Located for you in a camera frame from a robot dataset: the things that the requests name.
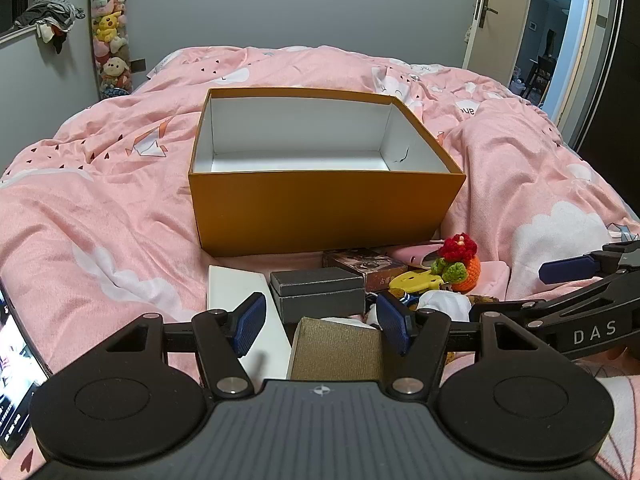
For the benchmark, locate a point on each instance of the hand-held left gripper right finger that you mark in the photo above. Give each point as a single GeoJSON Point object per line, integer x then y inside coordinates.
{"type": "Point", "coordinates": [392, 325]}

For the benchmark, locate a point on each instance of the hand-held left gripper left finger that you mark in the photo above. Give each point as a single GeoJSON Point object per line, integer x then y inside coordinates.
{"type": "Point", "coordinates": [248, 322]}

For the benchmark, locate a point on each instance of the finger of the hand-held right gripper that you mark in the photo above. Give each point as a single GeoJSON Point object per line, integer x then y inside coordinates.
{"type": "Point", "coordinates": [505, 307]}
{"type": "Point", "coordinates": [567, 267]}

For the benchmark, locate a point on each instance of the white box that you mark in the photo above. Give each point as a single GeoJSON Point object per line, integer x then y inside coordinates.
{"type": "Point", "coordinates": [230, 285]}

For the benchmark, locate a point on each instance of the tan textured box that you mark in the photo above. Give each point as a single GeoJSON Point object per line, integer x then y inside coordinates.
{"type": "Point", "coordinates": [335, 350]}

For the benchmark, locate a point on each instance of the brown printed card box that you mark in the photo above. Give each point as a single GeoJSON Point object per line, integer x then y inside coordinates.
{"type": "Point", "coordinates": [370, 262]}

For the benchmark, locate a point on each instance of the dark grey box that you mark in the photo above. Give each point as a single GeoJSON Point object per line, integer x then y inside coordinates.
{"type": "Point", "coordinates": [320, 295]}

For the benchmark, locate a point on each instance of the orange cardboard box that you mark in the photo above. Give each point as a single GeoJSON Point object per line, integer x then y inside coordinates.
{"type": "Point", "coordinates": [320, 210]}

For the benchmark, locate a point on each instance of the yellow toy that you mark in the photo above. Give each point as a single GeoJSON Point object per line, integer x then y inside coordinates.
{"type": "Point", "coordinates": [415, 280]}

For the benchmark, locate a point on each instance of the crocheted orange with red flower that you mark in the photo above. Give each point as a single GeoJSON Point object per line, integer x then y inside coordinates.
{"type": "Point", "coordinates": [470, 270]}

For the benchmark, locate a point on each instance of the white cloth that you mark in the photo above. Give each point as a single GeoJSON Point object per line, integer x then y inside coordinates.
{"type": "Point", "coordinates": [445, 305]}

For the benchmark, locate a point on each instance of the pink perforated item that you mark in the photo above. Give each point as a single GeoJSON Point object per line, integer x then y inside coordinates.
{"type": "Point", "coordinates": [412, 252]}

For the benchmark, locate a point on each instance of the pink printed blanket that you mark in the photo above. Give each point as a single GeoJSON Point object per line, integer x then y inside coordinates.
{"type": "Point", "coordinates": [100, 210]}

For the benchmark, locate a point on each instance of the dark wardrobe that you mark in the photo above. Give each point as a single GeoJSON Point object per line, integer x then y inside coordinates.
{"type": "Point", "coordinates": [620, 85]}

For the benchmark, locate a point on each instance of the white door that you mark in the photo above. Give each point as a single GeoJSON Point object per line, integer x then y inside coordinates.
{"type": "Point", "coordinates": [500, 50]}

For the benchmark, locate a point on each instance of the smartphone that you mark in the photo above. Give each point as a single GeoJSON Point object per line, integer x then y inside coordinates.
{"type": "Point", "coordinates": [15, 360]}

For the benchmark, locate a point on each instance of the clear tube of plush toys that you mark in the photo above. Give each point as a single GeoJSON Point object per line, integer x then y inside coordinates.
{"type": "Point", "coordinates": [110, 25]}

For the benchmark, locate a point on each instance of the pile of grey clothes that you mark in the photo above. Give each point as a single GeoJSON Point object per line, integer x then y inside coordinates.
{"type": "Point", "coordinates": [50, 12]}

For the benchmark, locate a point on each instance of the black wall socket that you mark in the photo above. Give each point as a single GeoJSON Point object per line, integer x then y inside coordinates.
{"type": "Point", "coordinates": [138, 65]}

